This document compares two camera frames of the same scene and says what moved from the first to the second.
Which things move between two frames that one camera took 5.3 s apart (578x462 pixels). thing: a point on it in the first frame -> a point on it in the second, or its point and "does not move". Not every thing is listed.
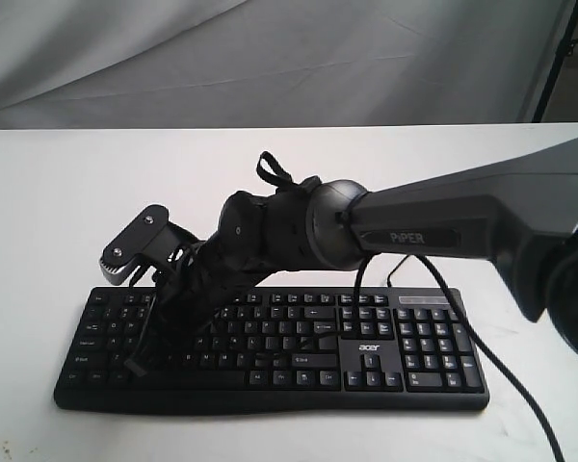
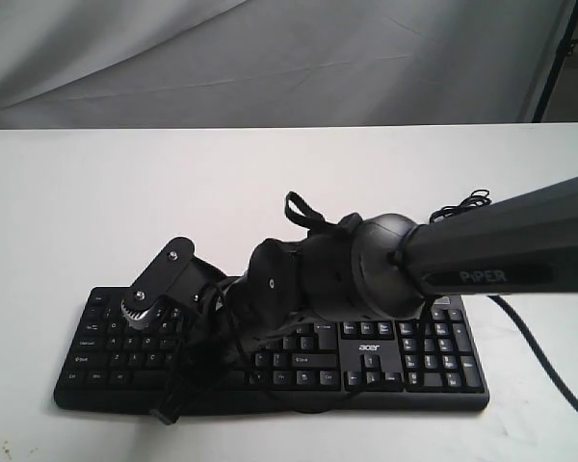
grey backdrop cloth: [161, 64] does not move
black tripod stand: [564, 49] does not move
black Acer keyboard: [288, 350] does not move
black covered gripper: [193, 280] -> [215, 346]
